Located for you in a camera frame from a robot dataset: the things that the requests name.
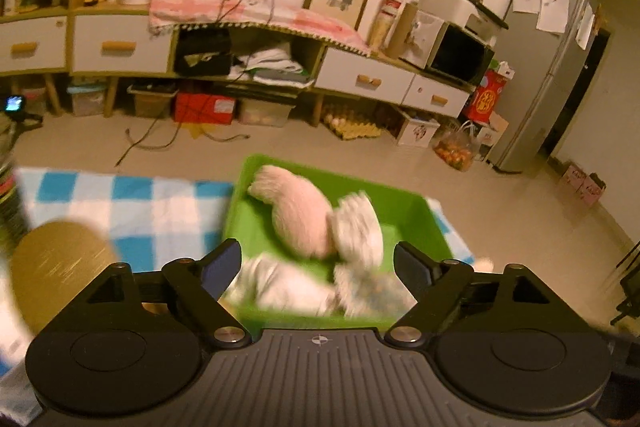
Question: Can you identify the white soft cloth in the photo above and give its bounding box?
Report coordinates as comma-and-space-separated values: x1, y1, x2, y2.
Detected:
224, 192, 384, 317

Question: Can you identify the cream bunny plush doll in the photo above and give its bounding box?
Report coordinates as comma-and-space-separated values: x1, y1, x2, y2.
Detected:
332, 256, 497, 320

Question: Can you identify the pink fluffy plush toy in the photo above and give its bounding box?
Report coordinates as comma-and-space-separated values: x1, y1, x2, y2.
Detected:
247, 165, 335, 259

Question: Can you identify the green plastic storage bin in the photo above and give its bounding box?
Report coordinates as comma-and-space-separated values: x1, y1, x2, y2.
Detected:
222, 155, 452, 332

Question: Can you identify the blue white checkered mat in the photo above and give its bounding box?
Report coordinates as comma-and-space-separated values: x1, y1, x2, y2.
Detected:
0, 166, 476, 423

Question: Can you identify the bag of oranges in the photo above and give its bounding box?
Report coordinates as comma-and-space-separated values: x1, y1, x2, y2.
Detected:
433, 120, 480, 172

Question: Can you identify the glass jar gold lid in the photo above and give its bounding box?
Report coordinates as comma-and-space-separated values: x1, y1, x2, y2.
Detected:
9, 220, 119, 335

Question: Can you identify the white cardboard box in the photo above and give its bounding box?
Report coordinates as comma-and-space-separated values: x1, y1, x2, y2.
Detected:
392, 114, 440, 148

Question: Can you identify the red box under cabinet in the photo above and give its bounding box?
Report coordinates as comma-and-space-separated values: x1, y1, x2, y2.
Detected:
174, 92, 236, 124

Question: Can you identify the egg tray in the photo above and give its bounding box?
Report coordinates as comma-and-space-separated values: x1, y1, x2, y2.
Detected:
321, 105, 382, 141

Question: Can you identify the red gift box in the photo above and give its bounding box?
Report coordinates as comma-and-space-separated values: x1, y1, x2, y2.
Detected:
462, 69, 508, 124

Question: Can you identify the black microwave oven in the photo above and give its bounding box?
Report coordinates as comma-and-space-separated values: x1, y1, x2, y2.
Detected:
399, 11, 494, 86

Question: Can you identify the pink lace cloth runner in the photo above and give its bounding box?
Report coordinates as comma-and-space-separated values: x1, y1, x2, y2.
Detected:
149, 0, 371, 56

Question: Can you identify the white printer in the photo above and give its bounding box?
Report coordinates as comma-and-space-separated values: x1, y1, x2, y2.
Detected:
418, 0, 509, 42

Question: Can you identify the grey refrigerator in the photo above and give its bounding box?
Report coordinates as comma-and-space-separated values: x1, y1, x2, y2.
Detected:
488, 0, 599, 173

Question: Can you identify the wooden tv cabinet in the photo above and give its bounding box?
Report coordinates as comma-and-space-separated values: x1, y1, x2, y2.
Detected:
1, 0, 471, 116

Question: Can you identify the stack of paper cups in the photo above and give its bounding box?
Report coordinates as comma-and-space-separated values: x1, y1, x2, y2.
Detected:
368, 0, 405, 52

